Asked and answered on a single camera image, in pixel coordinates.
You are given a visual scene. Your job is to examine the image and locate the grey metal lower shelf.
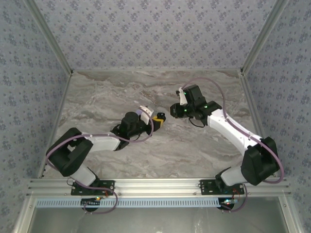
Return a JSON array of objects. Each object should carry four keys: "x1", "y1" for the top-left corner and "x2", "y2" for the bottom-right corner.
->
[{"x1": 26, "y1": 206, "x2": 290, "y2": 233}]

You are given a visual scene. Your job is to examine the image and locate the aluminium mounting rail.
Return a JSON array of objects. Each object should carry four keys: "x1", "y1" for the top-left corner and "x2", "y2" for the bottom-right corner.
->
[{"x1": 26, "y1": 178, "x2": 292, "y2": 197}]

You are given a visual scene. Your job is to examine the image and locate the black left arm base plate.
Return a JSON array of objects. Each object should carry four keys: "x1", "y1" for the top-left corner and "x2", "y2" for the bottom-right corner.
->
[{"x1": 70, "y1": 181, "x2": 115, "y2": 196}]

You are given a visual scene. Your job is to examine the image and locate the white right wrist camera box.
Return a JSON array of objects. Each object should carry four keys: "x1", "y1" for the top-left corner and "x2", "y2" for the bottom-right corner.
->
[{"x1": 176, "y1": 87, "x2": 188, "y2": 105}]

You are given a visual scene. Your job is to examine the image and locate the small black circuit board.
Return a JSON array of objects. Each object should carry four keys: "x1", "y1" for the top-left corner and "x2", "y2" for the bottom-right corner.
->
[
  {"x1": 220, "y1": 198, "x2": 238, "y2": 210},
  {"x1": 81, "y1": 198, "x2": 102, "y2": 207}
]

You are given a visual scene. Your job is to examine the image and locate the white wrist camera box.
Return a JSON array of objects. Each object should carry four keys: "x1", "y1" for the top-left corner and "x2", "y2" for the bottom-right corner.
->
[
  {"x1": 138, "y1": 105, "x2": 154, "y2": 123},
  {"x1": 176, "y1": 87, "x2": 188, "y2": 105}
]

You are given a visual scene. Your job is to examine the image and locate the aluminium lower frame bar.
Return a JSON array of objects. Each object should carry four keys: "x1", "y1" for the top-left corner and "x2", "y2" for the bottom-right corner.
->
[
  {"x1": 278, "y1": 196, "x2": 303, "y2": 233},
  {"x1": 13, "y1": 196, "x2": 37, "y2": 233}
]

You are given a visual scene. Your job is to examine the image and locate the light blue slotted cable tray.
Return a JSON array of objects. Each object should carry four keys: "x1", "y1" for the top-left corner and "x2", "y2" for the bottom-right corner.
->
[{"x1": 35, "y1": 198, "x2": 222, "y2": 208}]

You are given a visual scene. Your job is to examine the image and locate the aluminium table side rail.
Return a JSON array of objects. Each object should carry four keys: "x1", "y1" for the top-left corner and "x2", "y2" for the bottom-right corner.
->
[
  {"x1": 37, "y1": 70, "x2": 73, "y2": 179},
  {"x1": 239, "y1": 69, "x2": 278, "y2": 177}
]

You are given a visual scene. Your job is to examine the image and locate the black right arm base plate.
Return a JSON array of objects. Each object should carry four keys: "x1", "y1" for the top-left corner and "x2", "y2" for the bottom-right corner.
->
[{"x1": 199, "y1": 179, "x2": 245, "y2": 195}]

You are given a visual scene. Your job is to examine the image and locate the aluminium frame post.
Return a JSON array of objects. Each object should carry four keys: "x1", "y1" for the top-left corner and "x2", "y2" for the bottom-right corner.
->
[
  {"x1": 24, "y1": 0, "x2": 74, "y2": 75},
  {"x1": 240, "y1": 0, "x2": 290, "y2": 75}
]

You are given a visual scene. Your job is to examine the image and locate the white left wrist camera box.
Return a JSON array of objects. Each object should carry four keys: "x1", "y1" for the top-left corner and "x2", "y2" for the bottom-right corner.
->
[{"x1": 138, "y1": 105, "x2": 154, "y2": 123}]

